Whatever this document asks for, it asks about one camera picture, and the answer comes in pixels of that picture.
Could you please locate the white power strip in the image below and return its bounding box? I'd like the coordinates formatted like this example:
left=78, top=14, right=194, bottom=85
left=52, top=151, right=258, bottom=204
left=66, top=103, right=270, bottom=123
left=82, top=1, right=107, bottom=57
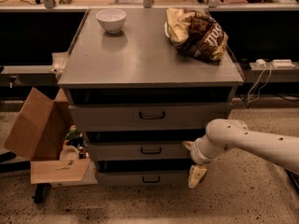
left=272, top=59, right=295, bottom=68

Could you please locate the white power adapter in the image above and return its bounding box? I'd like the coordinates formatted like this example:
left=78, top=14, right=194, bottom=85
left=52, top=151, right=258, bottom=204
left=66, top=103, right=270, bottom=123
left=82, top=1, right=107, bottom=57
left=255, top=59, right=266, bottom=67

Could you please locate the green toy in box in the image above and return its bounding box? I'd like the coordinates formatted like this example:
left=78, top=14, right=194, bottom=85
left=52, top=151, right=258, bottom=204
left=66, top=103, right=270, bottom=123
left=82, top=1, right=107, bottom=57
left=64, top=125, right=80, bottom=140

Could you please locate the white bowl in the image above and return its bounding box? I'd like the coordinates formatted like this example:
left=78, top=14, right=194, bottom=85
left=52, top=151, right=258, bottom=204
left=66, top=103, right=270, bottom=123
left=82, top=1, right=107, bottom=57
left=96, top=8, right=126, bottom=34

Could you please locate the black floor bar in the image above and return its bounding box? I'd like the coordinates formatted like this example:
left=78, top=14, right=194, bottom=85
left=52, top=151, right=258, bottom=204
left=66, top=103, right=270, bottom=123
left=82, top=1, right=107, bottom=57
left=287, top=171, right=299, bottom=194

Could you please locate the grey bottom drawer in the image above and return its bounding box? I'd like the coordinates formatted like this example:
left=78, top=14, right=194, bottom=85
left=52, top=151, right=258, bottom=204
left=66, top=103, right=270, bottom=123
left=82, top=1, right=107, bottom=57
left=96, top=170, right=189, bottom=186

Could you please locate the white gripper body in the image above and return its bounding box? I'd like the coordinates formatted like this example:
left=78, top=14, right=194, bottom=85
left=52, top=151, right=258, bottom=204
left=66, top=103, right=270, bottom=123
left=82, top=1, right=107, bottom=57
left=191, top=138, right=212, bottom=165

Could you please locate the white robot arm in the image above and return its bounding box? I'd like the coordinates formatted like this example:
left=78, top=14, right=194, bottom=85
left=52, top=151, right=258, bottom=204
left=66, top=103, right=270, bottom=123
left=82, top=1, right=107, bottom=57
left=183, top=119, right=299, bottom=190

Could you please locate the grey top drawer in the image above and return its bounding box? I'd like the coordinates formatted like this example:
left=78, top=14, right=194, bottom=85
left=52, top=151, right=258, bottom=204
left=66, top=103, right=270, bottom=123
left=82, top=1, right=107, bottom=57
left=69, top=102, right=232, bottom=132

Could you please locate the white plate in box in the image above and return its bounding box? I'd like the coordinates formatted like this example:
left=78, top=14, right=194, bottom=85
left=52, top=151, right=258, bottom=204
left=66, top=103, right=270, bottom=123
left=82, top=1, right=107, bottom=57
left=59, top=146, right=78, bottom=161

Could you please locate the grey drawer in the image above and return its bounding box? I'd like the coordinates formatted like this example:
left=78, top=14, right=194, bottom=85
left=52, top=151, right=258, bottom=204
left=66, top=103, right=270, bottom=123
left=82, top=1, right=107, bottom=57
left=96, top=170, right=189, bottom=186
left=86, top=141, right=190, bottom=161
left=69, top=102, right=232, bottom=132

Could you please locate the black stand leg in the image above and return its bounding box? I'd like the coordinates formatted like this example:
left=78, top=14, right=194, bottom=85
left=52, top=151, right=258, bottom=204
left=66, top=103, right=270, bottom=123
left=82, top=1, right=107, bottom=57
left=33, top=184, right=46, bottom=204

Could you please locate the open cardboard box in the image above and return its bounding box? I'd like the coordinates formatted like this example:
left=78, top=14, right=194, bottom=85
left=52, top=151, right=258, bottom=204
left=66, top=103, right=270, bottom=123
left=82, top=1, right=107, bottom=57
left=5, top=88, right=97, bottom=187

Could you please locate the brown chip bag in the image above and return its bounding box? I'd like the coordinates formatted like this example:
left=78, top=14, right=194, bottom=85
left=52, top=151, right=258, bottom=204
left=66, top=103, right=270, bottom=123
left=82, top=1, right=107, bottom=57
left=164, top=8, right=228, bottom=62

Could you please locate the grey drawer cabinet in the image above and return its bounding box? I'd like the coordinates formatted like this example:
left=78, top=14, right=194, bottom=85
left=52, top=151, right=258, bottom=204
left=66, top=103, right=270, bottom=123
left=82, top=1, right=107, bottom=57
left=59, top=8, right=243, bottom=173

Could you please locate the white cable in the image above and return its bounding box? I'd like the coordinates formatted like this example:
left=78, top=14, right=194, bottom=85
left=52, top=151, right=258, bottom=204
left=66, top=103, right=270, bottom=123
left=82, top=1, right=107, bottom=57
left=246, top=63, right=273, bottom=105

